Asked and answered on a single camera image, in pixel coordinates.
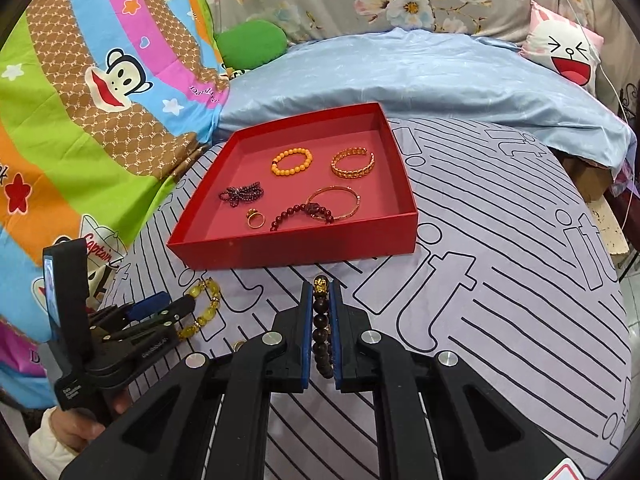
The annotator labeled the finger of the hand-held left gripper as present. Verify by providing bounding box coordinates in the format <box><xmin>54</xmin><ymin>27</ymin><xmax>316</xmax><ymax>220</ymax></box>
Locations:
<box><xmin>107</xmin><ymin>291</ymin><xmax>172</xmax><ymax>323</ymax></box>
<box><xmin>127</xmin><ymin>296</ymin><xmax>197</xmax><ymax>356</ymax></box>

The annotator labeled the thin gold bangle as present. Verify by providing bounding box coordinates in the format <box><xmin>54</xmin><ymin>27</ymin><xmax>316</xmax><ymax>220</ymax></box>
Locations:
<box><xmin>306</xmin><ymin>186</ymin><xmax>362</xmax><ymax>221</ymax></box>

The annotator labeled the gold chain cuff bracelet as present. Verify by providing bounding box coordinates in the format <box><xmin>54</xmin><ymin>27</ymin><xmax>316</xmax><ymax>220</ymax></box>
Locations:
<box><xmin>331</xmin><ymin>146</ymin><xmax>377</xmax><ymax>179</ymax></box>

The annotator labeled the colourful cartoon monkey blanket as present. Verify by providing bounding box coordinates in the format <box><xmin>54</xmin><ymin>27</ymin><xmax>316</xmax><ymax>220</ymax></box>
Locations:
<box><xmin>0</xmin><ymin>0</ymin><xmax>233</xmax><ymax>396</ymax></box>

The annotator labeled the purple bead bracelet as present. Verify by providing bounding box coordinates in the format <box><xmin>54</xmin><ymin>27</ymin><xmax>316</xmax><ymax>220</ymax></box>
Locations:
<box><xmin>218</xmin><ymin>185</ymin><xmax>266</xmax><ymax>207</ymax></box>

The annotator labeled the red cardboard box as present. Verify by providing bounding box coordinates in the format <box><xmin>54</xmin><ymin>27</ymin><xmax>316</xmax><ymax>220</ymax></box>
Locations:
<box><xmin>166</xmin><ymin>102</ymin><xmax>419</xmax><ymax>271</ymax></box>

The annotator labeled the yellow glass bead bracelet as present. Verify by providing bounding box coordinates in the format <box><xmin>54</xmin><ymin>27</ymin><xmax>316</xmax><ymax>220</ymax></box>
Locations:
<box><xmin>176</xmin><ymin>277</ymin><xmax>223</xmax><ymax>345</ymax></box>

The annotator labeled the person's left hand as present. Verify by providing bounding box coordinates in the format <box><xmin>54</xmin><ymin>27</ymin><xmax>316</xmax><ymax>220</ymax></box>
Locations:
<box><xmin>52</xmin><ymin>389</ymin><xmax>135</xmax><ymax>456</ymax></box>

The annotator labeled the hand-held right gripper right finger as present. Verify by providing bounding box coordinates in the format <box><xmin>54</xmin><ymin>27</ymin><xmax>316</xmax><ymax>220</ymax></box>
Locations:
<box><xmin>327</xmin><ymin>280</ymin><xmax>576</xmax><ymax>480</ymax></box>

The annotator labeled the pink bunny face pillow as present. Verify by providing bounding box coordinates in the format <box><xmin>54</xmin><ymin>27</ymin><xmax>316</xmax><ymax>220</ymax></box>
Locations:
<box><xmin>522</xmin><ymin>0</ymin><xmax>605</xmax><ymax>93</ymax></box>

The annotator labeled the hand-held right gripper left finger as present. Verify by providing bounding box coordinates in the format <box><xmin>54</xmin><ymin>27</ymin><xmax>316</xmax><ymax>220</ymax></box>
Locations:
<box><xmin>60</xmin><ymin>280</ymin><xmax>313</xmax><ymax>480</ymax></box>

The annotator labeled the person's left forearm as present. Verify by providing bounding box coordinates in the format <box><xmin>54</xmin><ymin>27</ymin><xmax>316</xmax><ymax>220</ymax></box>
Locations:
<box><xmin>27</xmin><ymin>405</ymin><xmax>83</xmax><ymax>473</ymax></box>

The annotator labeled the light blue blanket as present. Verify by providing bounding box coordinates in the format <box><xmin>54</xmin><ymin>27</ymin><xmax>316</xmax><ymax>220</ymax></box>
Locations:
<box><xmin>217</xmin><ymin>27</ymin><xmax>633</xmax><ymax>166</ymax></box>

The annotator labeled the orange bead bracelet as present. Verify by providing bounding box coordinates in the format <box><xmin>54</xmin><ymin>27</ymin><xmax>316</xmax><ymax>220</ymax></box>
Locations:
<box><xmin>271</xmin><ymin>147</ymin><xmax>313</xmax><ymax>177</ymax></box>

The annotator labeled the thin white cable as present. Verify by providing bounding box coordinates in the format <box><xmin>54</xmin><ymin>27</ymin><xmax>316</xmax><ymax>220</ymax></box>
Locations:
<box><xmin>550</xmin><ymin>0</ymin><xmax>628</xmax><ymax>221</ymax></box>

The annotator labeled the dark red bead bracelet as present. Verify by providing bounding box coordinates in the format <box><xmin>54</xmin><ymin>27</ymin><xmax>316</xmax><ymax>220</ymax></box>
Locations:
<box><xmin>270</xmin><ymin>201</ymin><xmax>335</xmax><ymax>232</ymax></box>

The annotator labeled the green cushion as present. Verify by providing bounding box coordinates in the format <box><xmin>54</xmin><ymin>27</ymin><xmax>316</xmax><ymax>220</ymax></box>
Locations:
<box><xmin>215</xmin><ymin>19</ymin><xmax>288</xmax><ymax>69</ymax></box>

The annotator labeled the brown cardboard box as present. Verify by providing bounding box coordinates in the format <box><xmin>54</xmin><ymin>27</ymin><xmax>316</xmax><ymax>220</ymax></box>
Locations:
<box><xmin>565</xmin><ymin>157</ymin><xmax>615</xmax><ymax>204</ymax></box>

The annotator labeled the dark wooden bead bracelet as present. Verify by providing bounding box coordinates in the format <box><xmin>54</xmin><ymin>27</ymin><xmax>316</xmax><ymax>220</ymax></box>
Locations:
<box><xmin>311</xmin><ymin>275</ymin><xmax>335</xmax><ymax>380</ymax></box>

